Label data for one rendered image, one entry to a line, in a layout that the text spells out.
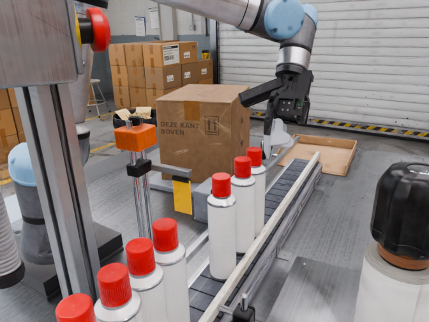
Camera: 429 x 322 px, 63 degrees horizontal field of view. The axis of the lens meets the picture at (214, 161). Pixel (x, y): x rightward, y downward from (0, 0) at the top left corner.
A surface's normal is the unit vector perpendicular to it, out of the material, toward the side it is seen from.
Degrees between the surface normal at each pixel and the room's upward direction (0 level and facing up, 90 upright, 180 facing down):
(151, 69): 89
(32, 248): 73
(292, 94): 60
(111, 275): 2
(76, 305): 3
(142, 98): 90
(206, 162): 90
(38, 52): 90
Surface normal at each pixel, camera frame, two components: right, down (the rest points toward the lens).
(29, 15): 0.47, 0.31
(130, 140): -0.46, 0.33
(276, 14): 0.16, 0.37
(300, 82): -0.41, -0.18
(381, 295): -0.79, 0.19
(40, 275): -0.02, -0.93
